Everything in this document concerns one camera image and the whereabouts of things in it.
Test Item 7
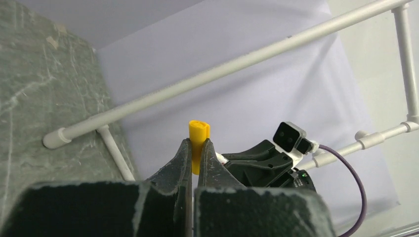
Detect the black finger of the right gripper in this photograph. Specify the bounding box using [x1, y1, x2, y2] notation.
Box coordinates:
[226, 154, 293, 187]
[222, 140, 275, 161]

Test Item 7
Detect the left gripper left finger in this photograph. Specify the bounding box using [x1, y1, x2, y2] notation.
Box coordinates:
[0, 139, 192, 237]

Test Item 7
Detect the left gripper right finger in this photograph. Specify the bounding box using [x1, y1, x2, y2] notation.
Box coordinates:
[194, 140, 335, 237]

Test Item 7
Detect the yellow marker cap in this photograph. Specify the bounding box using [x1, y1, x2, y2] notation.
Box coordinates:
[189, 120, 210, 175]

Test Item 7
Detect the white marker pen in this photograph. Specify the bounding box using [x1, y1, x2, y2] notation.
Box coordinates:
[216, 153, 229, 165]

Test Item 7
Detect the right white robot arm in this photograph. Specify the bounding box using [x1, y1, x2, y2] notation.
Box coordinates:
[217, 140, 316, 191]

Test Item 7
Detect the white PVC pipe right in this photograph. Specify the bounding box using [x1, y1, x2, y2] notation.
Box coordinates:
[297, 0, 419, 156]

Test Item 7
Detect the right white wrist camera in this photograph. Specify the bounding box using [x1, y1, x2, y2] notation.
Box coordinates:
[272, 121, 320, 168]

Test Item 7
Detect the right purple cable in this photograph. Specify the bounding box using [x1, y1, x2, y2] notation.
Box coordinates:
[318, 144, 368, 237]

